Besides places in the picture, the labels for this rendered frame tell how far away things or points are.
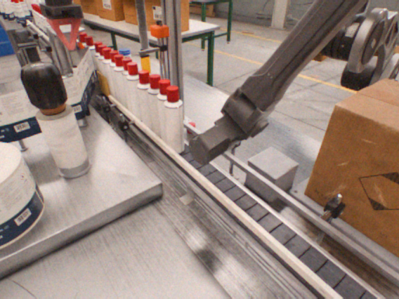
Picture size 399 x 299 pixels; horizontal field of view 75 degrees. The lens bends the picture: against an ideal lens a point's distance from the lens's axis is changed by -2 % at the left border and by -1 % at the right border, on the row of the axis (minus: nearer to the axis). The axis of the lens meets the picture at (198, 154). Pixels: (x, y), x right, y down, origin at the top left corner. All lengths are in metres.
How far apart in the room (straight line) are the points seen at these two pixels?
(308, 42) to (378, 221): 0.43
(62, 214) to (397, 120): 0.74
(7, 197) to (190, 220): 0.40
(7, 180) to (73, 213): 0.16
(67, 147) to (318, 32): 0.60
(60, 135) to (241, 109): 0.45
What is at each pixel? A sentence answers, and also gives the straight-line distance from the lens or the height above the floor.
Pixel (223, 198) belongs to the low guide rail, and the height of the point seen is 0.91.
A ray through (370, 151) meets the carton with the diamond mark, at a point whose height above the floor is 1.06.
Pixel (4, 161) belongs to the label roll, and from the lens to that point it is 0.68.
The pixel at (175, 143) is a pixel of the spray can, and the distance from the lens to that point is 0.78.
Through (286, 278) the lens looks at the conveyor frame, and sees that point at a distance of 0.59.
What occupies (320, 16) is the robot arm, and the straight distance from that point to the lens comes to 0.44.
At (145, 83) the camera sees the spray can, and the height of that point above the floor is 1.05.
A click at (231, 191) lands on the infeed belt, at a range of 0.69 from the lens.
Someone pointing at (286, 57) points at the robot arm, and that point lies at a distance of 0.45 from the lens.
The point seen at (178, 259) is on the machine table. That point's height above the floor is 0.83.
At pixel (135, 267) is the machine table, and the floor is 0.83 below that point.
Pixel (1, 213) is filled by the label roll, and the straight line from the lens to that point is 0.66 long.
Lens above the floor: 1.37
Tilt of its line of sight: 38 degrees down
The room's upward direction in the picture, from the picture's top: straight up
